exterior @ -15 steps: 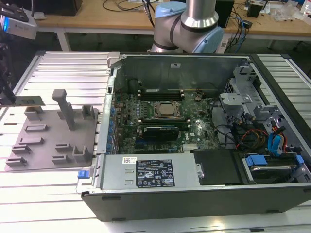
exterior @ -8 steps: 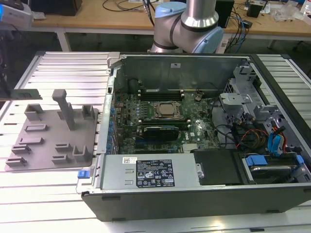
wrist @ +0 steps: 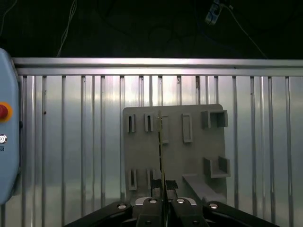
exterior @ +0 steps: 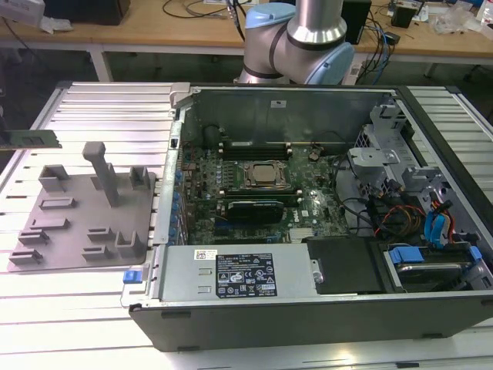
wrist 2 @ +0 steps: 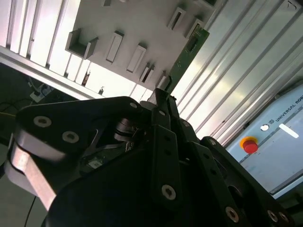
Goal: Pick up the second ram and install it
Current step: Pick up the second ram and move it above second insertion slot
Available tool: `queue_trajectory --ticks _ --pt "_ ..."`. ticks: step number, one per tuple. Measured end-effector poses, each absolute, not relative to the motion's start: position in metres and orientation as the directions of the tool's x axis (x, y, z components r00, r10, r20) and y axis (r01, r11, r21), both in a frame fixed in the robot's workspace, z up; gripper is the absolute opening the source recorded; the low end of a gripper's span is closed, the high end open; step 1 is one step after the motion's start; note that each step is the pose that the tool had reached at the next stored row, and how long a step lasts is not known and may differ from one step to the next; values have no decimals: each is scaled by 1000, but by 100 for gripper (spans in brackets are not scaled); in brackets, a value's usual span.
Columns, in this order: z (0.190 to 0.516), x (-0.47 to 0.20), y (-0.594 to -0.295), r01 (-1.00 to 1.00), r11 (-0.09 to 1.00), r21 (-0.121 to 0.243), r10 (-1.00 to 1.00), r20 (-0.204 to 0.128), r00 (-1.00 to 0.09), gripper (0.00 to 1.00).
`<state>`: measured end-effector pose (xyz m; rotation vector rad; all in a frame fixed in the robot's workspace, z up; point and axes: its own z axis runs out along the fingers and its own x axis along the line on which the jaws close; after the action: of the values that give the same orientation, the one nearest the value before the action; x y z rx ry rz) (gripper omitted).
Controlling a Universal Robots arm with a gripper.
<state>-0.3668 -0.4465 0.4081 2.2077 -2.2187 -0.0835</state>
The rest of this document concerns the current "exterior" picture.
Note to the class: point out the silver power supply with label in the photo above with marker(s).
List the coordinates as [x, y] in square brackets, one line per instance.
[185, 270]

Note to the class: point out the grey metal drive cage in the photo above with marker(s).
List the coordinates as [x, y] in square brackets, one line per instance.
[369, 160]

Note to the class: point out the black plastic shroud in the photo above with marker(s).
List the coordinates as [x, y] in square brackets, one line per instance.
[346, 266]

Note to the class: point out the silver finned heatsink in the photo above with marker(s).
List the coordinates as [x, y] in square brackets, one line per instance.
[302, 234]

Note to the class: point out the clear plastic bag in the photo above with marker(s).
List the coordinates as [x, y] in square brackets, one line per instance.
[452, 19]

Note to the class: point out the crumpled white plastic bag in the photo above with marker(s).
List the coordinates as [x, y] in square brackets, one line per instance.
[56, 24]

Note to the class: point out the small black adapter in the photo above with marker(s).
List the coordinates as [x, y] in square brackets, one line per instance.
[393, 38]

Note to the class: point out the black open PC case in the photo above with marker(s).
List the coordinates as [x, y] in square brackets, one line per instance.
[269, 327]

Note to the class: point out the green RAM stick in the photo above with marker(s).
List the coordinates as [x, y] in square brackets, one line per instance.
[246, 144]
[34, 139]

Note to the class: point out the black RAM slot bank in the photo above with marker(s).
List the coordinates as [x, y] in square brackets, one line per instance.
[254, 153]
[262, 192]

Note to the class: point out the black hard disk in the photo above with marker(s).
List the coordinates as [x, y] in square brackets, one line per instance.
[427, 273]

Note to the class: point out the small black box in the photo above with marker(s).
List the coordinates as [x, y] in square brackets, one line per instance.
[402, 17]

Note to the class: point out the silver CPU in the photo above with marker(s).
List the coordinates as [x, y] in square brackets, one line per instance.
[265, 172]

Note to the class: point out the white sticker on case wall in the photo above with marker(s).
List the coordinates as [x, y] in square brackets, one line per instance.
[278, 103]

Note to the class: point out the grey case corner latch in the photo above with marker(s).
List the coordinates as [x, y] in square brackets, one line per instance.
[179, 92]

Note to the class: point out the blue disk carrier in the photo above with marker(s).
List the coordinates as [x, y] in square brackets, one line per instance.
[404, 256]

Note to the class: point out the black graphics card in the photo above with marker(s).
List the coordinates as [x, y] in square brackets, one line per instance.
[254, 212]

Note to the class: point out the wooden workbench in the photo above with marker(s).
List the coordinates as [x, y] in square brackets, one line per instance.
[135, 36]

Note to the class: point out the round coin battery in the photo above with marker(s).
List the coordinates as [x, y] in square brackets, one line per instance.
[314, 155]

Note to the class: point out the large black box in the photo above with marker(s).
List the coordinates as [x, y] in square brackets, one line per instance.
[84, 11]

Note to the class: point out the tall black speaker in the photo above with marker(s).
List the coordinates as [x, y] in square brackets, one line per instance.
[358, 19]

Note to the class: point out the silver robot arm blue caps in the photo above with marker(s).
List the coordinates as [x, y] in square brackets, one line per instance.
[308, 23]

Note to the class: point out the blue case latch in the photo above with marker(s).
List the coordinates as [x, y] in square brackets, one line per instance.
[131, 277]

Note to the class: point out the grey parts rack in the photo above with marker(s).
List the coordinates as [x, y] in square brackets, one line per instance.
[77, 216]

